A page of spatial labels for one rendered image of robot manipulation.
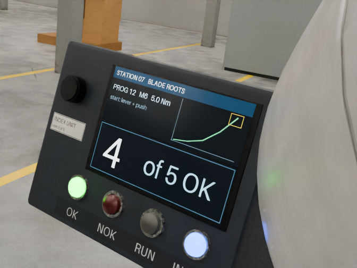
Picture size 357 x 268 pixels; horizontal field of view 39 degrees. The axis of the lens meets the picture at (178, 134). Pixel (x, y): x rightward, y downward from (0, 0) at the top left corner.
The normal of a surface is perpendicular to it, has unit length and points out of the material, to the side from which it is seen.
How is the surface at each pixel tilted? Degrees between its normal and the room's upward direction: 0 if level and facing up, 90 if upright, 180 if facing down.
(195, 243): 72
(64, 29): 90
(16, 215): 0
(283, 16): 90
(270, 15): 90
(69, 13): 90
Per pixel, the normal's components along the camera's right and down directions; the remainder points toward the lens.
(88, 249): 0.12, -0.95
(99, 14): -0.37, 0.23
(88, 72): -0.54, -0.08
